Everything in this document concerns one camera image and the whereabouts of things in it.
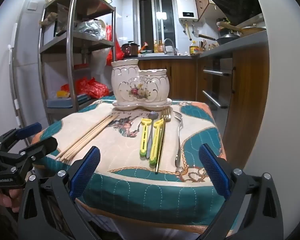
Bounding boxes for red plastic bags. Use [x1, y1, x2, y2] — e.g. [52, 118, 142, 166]
[61, 77, 110, 99]

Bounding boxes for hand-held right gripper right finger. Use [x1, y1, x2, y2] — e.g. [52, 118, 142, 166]
[197, 144, 284, 240]

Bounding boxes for wooden wall cabinet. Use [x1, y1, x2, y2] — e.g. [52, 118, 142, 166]
[194, 0, 215, 22]

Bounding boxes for blue storage box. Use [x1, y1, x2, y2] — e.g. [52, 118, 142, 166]
[46, 94, 90, 109]

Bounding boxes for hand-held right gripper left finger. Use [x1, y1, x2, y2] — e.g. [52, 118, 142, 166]
[17, 145, 102, 240]

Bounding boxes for metal bar handle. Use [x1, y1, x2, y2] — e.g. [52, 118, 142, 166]
[202, 90, 228, 109]
[202, 69, 232, 77]

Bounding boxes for black frying pan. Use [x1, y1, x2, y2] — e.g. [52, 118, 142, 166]
[199, 34, 240, 46]

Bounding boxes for window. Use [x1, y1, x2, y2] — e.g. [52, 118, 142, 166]
[135, 0, 177, 53]

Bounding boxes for metal shelf rack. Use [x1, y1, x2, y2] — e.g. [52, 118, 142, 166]
[37, 0, 117, 125]

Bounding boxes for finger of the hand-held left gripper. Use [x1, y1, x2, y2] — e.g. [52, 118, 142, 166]
[0, 137, 58, 173]
[0, 123, 42, 153]

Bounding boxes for hanging red plastic bag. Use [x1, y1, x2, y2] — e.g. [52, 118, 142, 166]
[105, 25, 125, 67]

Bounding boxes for black range hood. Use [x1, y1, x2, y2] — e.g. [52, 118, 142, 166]
[206, 0, 263, 27]

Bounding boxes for gold fork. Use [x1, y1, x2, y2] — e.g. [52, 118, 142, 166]
[155, 108, 171, 175]

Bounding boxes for wooden chopstick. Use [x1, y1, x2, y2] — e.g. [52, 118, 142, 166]
[69, 119, 121, 162]
[55, 114, 113, 159]
[60, 116, 117, 161]
[64, 117, 119, 162]

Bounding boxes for clear plastic bag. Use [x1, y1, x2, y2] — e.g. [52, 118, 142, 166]
[74, 19, 107, 40]

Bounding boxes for flower-shaped metal spoon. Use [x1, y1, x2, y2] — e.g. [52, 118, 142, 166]
[145, 111, 158, 159]

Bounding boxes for white refrigerator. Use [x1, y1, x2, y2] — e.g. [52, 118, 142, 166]
[9, 22, 50, 140]

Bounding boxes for person's left hand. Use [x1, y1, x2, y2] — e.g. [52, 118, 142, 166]
[0, 187, 24, 214]

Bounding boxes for metal faucet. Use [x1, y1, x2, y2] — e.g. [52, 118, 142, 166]
[163, 38, 177, 55]

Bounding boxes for silver fork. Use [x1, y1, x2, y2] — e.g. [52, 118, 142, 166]
[173, 110, 183, 167]

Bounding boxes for yellow plastic spoon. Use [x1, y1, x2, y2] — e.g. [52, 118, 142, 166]
[149, 119, 165, 165]
[139, 118, 153, 157]

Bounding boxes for white floral ceramic utensil holder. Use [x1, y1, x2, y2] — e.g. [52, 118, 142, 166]
[111, 58, 172, 111]

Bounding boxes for printed quilted cloth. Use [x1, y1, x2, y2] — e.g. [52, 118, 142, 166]
[31, 95, 227, 233]

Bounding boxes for white water heater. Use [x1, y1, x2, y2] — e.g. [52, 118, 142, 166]
[175, 0, 199, 22]

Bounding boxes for lidded cooking pot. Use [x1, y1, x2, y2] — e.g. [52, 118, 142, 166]
[241, 24, 267, 36]

